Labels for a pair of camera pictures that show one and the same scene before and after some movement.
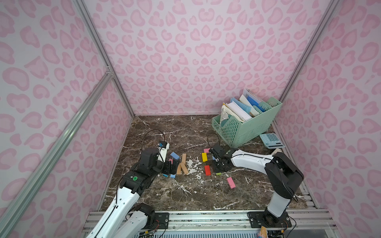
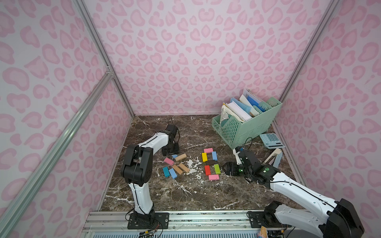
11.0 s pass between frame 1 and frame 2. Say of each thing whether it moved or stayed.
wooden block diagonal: stayed
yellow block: stayed
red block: stayed
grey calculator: stayed
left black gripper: moved
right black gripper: moved
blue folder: stayed
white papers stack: stayed
